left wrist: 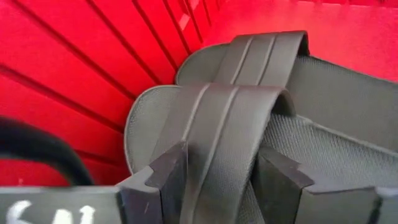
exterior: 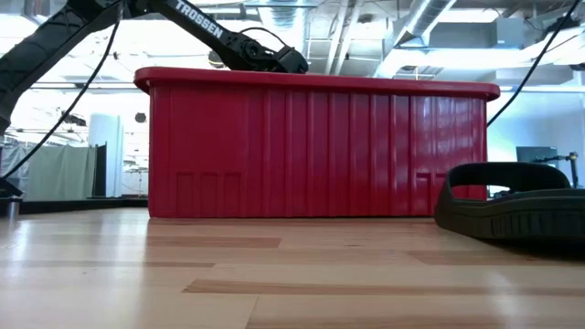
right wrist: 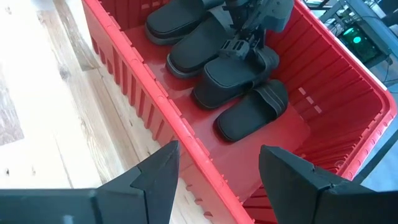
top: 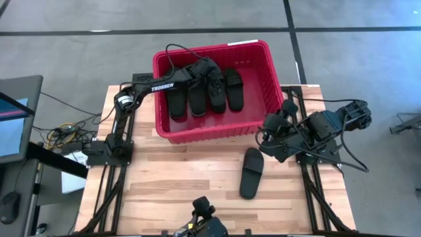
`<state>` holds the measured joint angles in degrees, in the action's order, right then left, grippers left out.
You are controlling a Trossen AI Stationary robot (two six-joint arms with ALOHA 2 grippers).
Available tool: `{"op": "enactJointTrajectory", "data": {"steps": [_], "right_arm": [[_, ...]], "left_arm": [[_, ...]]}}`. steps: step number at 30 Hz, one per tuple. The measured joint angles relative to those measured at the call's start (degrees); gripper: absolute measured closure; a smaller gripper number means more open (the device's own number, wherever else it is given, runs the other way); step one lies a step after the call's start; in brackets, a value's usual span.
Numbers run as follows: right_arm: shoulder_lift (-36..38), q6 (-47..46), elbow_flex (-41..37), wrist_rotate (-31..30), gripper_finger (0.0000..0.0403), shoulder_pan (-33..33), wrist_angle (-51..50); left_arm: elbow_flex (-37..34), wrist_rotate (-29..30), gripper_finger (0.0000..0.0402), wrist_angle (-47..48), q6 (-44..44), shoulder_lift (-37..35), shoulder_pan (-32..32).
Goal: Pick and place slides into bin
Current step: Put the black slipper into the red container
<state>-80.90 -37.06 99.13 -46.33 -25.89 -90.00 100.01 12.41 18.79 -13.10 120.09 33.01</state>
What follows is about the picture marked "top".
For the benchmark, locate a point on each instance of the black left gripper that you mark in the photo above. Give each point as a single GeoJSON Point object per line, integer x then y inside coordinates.
{"type": "Point", "coordinates": [204, 77]}

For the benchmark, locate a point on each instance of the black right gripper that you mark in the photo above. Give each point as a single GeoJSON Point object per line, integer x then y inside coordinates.
{"type": "Point", "coordinates": [279, 146]}

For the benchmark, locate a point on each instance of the black rubber slide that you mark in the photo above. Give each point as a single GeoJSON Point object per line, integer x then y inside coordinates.
{"type": "Point", "coordinates": [234, 90]}
{"type": "Point", "coordinates": [177, 102]}
{"type": "Point", "coordinates": [217, 107]}
{"type": "Point", "coordinates": [251, 174]}
{"type": "Point", "coordinates": [197, 102]}

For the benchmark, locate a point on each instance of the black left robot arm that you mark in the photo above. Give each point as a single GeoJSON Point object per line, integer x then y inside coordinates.
{"type": "Point", "coordinates": [162, 87]}

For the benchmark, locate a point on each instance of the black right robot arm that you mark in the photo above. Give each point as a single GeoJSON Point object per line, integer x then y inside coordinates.
{"type": "Point", "coordinates": [325, 123]}

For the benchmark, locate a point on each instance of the red plastic bin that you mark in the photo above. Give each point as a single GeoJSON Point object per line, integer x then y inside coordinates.
{"type": "Point", "coordinates": [256, 98]}

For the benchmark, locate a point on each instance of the black floor vent grille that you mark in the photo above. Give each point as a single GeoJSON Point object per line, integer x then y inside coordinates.
{"type": "Point", "coordinates": [142, 77]}

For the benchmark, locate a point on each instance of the grey stand foot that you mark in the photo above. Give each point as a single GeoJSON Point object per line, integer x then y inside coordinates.
{"type": "Point", "coordinates": [408, 125]}

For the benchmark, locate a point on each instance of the white paper box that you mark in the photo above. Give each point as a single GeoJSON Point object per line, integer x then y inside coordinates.
{"type": "Point", "coordinates": [72, 181]}

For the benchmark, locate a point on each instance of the black desk beam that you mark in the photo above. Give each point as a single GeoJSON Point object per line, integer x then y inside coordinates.
{"type": "Point", "coordinates": [56, 161]}

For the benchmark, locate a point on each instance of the grey computer monitor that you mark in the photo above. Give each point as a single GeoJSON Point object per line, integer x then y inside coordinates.
{"type": "Point", "coordinates": [16, 125]}

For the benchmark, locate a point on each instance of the dark grey desk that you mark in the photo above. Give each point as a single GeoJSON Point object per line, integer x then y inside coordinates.
{"type": "Point", "coordinates": [16, 177]}

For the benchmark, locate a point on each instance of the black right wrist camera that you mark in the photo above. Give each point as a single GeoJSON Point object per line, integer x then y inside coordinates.
{"type": "Point", "coordinates": [277, 122]}

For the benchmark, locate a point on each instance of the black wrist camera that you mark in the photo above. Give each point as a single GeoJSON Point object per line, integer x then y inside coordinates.
{"type": "Point", "coordinates": [277, 122]}
{"type": "Point", "coordinates": [205, 66]}

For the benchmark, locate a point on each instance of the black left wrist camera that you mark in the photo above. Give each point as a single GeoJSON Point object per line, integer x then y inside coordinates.
{"type": "Point", "coordinates": [205, 66]}

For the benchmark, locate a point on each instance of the black aluminium frame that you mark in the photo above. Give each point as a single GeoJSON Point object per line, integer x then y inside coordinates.
{"type": "Point", "coordinates": [310, 184]}
{"type": "Point", "coordinates": [114, 204]}

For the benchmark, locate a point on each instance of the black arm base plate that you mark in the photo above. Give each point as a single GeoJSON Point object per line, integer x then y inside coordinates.
{"type": "Point", "coordinates": [332, 159]}
{"type": "Point", "coordinates": [98, 159]}

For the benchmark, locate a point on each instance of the black camera rig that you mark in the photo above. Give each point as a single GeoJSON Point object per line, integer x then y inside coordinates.
{"type": "Point", "coordinates": [204, 220]}

